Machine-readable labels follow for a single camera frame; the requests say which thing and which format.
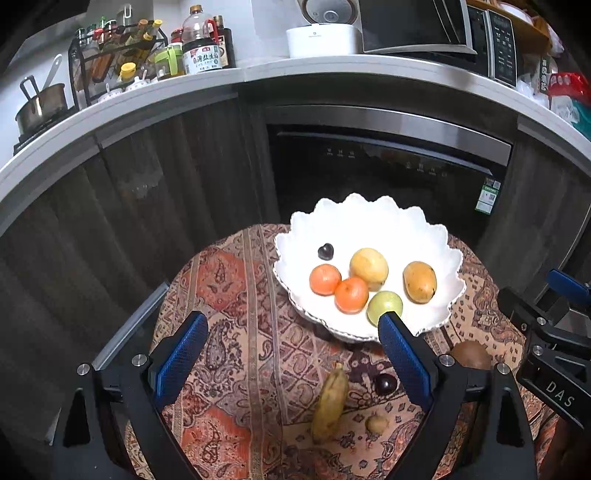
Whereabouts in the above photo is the large soy sauce bottle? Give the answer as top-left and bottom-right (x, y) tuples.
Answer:
(181, 4), (222, 75)

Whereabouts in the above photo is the dark cherry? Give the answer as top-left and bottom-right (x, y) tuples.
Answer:
(374, 373), (399, 396)
(318, 243), (335, 261)

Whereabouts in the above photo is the steel saucepan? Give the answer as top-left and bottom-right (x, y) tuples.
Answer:
(15, 54), (67, 137)

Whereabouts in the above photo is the green energy label sticker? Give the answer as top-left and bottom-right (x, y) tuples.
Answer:
(475, 178), (502, 215)

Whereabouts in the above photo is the teal plastic bag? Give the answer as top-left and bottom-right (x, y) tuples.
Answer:
(572, 99), (591, 140)

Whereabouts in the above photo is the orange mandarin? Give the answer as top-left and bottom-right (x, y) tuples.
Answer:
(308, 264), (342, 296)
(334, 276), (369, 315)

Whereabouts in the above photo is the black spice rack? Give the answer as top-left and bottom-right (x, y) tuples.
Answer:
(68, 18), (168, 110)

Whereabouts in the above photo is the patterned paisley tablecloth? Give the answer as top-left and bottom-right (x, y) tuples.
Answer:
(120, 223), (562, 480)

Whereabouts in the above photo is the black built-in dishwasher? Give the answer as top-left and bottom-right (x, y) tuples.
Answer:
(264, 104), (512, 246)

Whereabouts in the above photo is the yellow mango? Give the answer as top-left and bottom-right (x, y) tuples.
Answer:
(403, 261), (437, 304)

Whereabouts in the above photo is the small tan longan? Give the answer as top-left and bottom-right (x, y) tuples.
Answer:
(366, 414), (389, 436)

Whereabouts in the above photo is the black gas stove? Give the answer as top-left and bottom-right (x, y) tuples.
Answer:
(13, 107), (78, 155)

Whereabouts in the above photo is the small yellow banana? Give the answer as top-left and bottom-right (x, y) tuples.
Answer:
(311, 363), (349, 444)

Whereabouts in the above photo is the black microwave oven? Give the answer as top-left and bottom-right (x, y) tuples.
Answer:
(359, 0), (518, 87)

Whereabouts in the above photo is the red plastic bag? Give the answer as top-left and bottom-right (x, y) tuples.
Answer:
(547, 72), (591, 106)

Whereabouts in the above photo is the brown kiwi fruit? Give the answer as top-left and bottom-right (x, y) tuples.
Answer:
(450, 340), (492, 370)

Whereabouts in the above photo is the green lidded jar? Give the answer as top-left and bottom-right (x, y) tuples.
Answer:
(153, 42), (185, 80)

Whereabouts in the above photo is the green apple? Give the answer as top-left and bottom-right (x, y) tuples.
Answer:
(367, 291), (403, 327)

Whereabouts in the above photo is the yellow round pear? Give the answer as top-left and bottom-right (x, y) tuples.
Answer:
(349, 248), (389, 291)

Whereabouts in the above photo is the white rice cooker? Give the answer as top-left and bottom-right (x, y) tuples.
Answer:
(286, 0), (362, 59)

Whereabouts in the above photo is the white plastic bag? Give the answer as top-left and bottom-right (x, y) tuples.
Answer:
(517, 54), (573, 124)

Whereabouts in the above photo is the white scalloped fruit bowl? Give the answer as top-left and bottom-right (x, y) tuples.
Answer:
(273, 193), (467, 342)

